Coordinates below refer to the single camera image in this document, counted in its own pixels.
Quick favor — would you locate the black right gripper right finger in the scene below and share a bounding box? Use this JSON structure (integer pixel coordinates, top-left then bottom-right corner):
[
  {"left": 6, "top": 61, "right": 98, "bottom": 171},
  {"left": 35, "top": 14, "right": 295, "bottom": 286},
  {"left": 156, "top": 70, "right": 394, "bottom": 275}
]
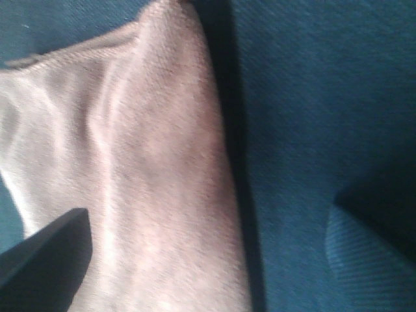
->
[{"left": 325, "top": 206, "right": 415, "bottom": 311}]

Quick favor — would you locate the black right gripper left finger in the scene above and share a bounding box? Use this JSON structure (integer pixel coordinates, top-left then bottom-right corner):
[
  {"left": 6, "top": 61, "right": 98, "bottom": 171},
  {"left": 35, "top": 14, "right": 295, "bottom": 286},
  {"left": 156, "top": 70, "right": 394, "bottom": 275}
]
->
[{"left": 1, "top": 208, "right": 91, "bottom": 312}]

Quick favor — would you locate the brown microfibre towel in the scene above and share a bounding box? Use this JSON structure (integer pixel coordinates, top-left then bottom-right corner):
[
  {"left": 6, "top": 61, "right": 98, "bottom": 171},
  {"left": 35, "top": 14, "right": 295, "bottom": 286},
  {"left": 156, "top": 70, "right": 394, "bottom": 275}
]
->
[{"left": 1, "top": 1, "right": 252, "bottom": 311}]

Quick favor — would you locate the black fabric table mat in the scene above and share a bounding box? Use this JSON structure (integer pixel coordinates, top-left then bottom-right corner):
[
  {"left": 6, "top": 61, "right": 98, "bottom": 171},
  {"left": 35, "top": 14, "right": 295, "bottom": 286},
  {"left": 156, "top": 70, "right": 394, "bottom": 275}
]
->
[{"left": 1, "top": 1, "right": 415, "bottom": 311}]

